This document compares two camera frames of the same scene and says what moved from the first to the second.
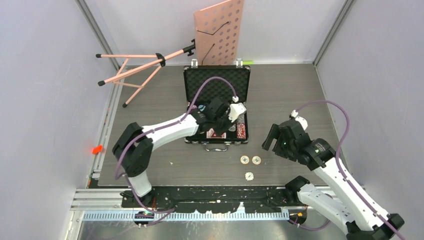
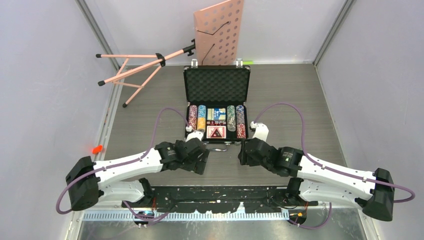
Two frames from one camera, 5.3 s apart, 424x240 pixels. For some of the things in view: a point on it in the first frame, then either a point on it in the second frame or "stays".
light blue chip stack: [201, 106] stays
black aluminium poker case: [202, 83] stays
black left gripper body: [221, 124] to [195, 165]
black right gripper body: [283, 148] to [247, 160]
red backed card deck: [211, 134] stays
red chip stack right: [241, 131] stays
